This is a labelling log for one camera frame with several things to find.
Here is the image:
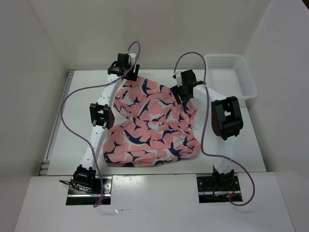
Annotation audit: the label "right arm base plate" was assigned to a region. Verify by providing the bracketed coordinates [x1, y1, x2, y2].
[197, 175, 242, 203]

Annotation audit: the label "white plastic basket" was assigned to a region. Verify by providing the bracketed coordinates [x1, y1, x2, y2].
[205, 54, 257, 101]

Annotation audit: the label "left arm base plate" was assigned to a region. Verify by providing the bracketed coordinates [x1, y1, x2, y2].
[66, 176, 112, 206]

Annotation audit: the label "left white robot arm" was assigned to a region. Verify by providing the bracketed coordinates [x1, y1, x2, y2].
[70, 52, 140, 193]

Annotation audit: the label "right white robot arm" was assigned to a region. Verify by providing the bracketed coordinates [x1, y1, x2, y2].
[171, 70, 243, 191]

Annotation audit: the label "aluminium table edge rail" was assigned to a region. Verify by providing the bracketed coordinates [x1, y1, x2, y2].
[38, 69, 75, 176]

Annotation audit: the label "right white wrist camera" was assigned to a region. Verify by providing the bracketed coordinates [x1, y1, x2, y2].
[172, 71, 183, 86]

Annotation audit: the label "pink shark print shorts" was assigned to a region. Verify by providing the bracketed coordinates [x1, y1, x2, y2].
[102, 77, 200, 167]

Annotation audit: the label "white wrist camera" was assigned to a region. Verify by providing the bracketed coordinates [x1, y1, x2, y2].
[126, 52, 137, 65]
[172, 71, 183, 86]

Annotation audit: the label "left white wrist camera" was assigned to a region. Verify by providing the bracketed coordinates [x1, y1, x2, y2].
[126, 52, 137, 65]

